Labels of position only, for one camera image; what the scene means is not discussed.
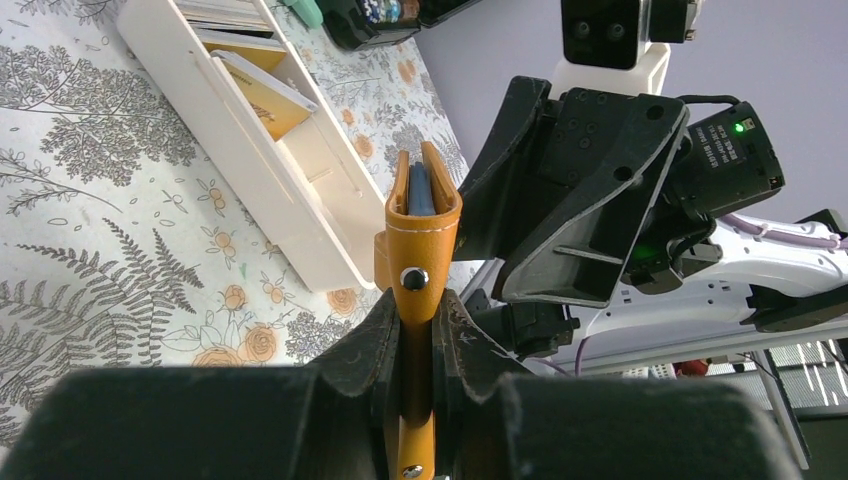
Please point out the yellow card in tray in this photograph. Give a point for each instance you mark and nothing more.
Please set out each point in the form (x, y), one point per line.
(279, 107)

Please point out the orange leather card holder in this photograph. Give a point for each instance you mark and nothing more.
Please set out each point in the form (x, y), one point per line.
(412, 258)

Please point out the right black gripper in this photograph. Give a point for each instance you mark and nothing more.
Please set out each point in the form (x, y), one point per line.
(567, 228)

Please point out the floral table mat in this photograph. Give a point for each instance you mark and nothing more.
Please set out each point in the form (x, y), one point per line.
(121, 244)

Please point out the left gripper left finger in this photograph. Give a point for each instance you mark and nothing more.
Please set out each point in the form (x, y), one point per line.
(323, 420)

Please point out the white plastic tray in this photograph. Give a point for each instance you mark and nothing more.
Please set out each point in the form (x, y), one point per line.
(308, 192)

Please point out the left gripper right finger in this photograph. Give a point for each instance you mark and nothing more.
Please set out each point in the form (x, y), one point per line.
(495, 419)

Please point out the mint green handle tool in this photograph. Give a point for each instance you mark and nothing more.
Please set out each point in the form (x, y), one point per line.
(307, 11)

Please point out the cards stack in tray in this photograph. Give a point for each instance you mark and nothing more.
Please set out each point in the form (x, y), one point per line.
(241, 17)

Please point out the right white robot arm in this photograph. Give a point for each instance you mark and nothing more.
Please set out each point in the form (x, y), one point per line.
(697, 255)

